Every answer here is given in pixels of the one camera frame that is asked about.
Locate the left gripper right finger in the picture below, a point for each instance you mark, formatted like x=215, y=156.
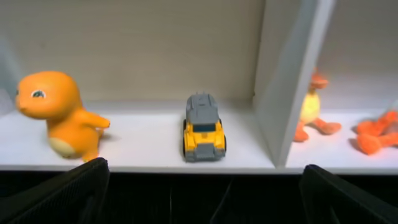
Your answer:
x=335, y=199

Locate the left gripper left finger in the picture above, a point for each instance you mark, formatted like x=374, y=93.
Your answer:
x=71, y=193

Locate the white plush duck yellow hat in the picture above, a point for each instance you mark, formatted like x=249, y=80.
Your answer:
x=376, y=133

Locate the orange dinosaur toy figure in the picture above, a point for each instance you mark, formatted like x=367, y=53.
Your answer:
x=59, y=109

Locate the white shelf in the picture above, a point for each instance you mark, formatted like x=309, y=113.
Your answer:
x=149, y=143

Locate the grey and yellow toy truck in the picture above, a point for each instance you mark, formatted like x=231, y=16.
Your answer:
x=203, y=133

